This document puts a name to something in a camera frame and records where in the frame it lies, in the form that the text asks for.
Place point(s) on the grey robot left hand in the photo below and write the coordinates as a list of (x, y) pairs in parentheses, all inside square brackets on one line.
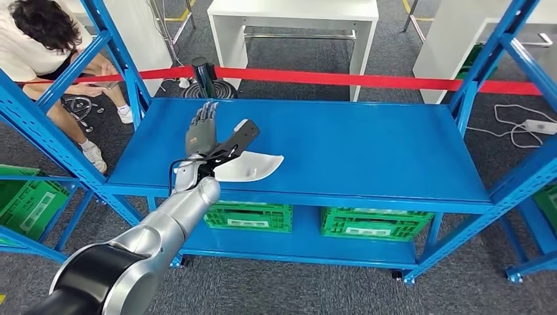
[(200, 134)]

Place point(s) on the white curved plastic part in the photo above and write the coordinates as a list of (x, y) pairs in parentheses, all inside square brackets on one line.
[(252, 167)]

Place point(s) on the grey phone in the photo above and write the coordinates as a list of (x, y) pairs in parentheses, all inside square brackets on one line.
[(106, 85)]

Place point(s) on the silver black robot left arm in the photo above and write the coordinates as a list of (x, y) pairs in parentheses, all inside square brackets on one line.
[(143, 243)]

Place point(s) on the blue metal shelf rack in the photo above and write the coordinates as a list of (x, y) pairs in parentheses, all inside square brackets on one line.
[(535, 230), (348, 148), (43, 178)]

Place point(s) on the white power adapter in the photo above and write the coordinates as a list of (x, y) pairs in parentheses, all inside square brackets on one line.
[(184, 83)]

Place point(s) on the green plastic crate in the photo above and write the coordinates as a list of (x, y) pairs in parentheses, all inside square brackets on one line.
[(248, 217), (374, 224), (547, 204), (35, 208), (472, 65)]

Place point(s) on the white cabinet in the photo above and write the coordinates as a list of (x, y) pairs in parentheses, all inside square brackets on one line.
[(143, 34)]

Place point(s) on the chrome chair base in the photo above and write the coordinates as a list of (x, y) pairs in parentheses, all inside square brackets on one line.
[(80, 106)]

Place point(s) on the white table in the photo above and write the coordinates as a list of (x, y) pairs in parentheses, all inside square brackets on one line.
[(439, 56), (291, 8)]

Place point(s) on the red barrier belt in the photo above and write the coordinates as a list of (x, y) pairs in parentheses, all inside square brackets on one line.
[(348, 80)]

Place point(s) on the person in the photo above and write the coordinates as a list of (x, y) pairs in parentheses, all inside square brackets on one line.
[(22, 43)]

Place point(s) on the white power strip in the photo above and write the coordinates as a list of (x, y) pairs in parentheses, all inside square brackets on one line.
[(539, 127)]

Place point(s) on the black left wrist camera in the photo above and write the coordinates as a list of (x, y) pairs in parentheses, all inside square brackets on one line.
[(239, 139)]

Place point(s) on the black stanchion post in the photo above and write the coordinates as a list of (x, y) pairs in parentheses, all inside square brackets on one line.
[(204, 74)]

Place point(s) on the chrome tube frame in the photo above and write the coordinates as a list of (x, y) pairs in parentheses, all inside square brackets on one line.
[(413, 19), (167, 26)]

